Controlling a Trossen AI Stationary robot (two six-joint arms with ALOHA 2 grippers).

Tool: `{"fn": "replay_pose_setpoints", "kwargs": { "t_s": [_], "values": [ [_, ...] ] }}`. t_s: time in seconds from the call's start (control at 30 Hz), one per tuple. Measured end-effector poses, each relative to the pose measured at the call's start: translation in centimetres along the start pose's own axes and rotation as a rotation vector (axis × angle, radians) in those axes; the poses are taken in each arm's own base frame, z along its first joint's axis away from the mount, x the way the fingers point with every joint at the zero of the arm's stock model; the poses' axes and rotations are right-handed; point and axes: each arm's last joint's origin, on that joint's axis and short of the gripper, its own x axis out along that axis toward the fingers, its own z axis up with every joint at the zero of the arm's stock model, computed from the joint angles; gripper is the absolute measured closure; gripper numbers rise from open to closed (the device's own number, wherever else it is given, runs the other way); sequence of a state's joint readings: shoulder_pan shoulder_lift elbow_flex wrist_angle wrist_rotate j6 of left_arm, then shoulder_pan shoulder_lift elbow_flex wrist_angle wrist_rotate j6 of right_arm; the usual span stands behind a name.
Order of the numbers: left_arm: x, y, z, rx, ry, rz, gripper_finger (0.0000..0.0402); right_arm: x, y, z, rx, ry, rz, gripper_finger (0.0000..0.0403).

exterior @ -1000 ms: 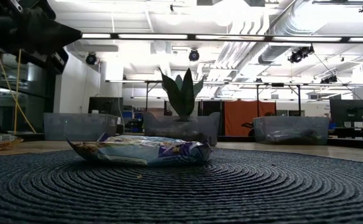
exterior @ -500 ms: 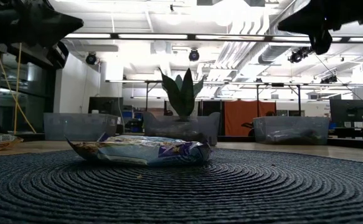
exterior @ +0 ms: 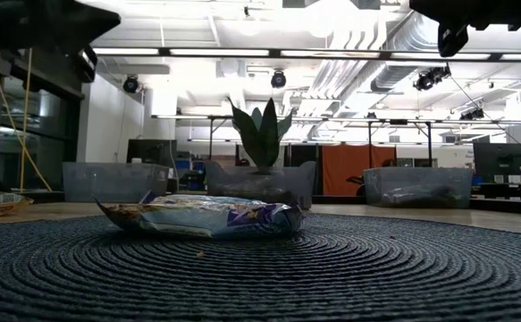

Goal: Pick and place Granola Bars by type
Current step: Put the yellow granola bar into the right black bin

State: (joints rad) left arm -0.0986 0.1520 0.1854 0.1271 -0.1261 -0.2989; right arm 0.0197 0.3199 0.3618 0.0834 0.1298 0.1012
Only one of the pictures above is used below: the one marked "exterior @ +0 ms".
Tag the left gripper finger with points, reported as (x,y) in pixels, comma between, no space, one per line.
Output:
(90,22)

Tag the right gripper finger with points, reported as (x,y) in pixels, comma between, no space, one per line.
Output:
(430,10)

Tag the purple blue granola bar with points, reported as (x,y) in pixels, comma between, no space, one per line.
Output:
(197,221)

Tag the long ceiling light strip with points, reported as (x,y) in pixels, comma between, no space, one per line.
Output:
(126,51)

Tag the black ceiling spotlight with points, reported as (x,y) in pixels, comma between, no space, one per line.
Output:
(130,84)
(472,115)
(430,78)
(278,79)

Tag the black framed workbench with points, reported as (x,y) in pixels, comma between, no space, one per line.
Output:
(370,134)

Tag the black computer monitor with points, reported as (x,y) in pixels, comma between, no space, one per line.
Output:
(152,152)
(500,158)

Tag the grey translucent plastic bin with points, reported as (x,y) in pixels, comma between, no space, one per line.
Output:
(108,179)
(443,179)
(242,179)

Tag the person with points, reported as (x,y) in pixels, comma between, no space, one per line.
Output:
(243,162)
(389,162)

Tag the blue storage crate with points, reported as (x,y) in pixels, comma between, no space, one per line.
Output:
(183,165)

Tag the dark background desk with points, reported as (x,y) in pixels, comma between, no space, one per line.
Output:
(506,190)

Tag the orange partition panel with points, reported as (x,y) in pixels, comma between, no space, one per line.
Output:
(340,170)

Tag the green snake plant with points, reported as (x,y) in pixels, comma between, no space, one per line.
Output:
(266,138)

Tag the round dark woven placemat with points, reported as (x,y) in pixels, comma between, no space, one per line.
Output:
(287,286)

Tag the black aluminium table frame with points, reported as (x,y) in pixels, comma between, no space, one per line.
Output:
(510,206)

